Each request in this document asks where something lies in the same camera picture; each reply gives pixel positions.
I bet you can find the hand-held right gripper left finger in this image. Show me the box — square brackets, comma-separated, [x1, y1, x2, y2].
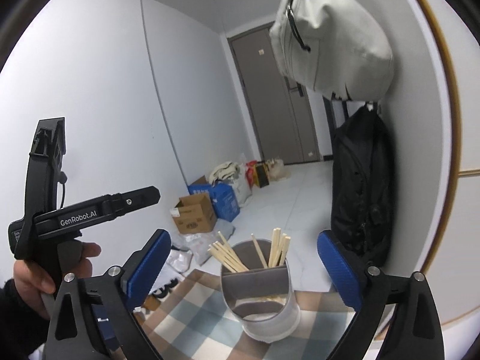
[45, 228, 172, 360]

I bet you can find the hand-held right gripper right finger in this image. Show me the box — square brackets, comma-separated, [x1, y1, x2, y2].
[317, 230, 445, 360]

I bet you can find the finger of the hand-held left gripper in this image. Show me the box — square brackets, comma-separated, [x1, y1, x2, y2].
[106, 185, 162, 217]

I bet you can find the bunch of wooden chopsticks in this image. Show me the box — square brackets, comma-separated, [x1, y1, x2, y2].
[207, 227, 292, 304]

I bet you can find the white divided utensil holder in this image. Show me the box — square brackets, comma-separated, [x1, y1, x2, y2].
[219, 239, 301, 343]

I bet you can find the person's left forearm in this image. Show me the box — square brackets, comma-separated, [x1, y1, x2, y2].
[0, 275, 51, 360]

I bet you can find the person's left hand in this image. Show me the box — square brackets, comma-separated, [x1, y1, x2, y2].
[13, 242, 103, 319]

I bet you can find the white printed plastic bag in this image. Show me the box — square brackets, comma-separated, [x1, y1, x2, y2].
[148, 245, 195, 301]

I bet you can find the plaid tablecloth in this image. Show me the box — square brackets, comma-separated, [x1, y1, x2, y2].
[133, 268, 357, 360]

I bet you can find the brown cardboard box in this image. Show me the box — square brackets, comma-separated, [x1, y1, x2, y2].
[172, 194, 218, 235]

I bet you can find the clear plastic bag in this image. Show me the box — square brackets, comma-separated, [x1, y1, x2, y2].
[184, 219, 235, 267]

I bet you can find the black backpack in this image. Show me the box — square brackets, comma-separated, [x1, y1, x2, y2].
[330, 106, 392, 269]

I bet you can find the blue cardboard box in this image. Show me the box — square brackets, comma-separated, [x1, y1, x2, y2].
[187, 182, 241, 222]

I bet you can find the beige plastic bag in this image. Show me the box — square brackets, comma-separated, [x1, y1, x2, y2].
[268, 157, 291, 181]

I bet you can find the red bag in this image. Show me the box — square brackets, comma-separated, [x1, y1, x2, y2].
[244, 160, 259, 186]

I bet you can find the orange and black box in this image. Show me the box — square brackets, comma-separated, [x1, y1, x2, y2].
[254, 161, 271, 188]

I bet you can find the white cabinet with wooden trim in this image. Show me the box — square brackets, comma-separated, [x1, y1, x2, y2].
[375, 0, 480, 342]

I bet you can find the grey door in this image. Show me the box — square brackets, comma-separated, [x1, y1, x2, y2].
[228, 22, 323, 166]

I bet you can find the beige hanging bag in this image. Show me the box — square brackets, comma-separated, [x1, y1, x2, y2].
[269, 0, 395, 101]

